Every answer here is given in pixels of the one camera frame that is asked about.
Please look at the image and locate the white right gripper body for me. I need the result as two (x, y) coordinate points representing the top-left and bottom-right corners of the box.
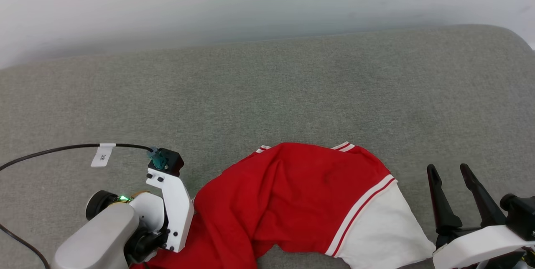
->
(432, 223), (535, 269)

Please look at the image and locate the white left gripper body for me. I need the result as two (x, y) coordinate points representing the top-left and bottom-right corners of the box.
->
(85, 168), (195, 254)

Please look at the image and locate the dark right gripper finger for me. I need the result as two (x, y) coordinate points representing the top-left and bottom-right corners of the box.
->
(427, 164), (463, 236)
(459, 163), (507, 228)

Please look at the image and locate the red and white garment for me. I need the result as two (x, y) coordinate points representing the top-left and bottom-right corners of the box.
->
(132, 141), (436, 269)

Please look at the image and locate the grey fabric sofa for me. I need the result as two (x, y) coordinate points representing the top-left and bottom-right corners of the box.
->
(0, 24), (535, 269)

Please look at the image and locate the black cable with white label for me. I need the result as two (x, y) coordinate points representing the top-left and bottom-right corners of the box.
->
(0, 143), (154, 172)

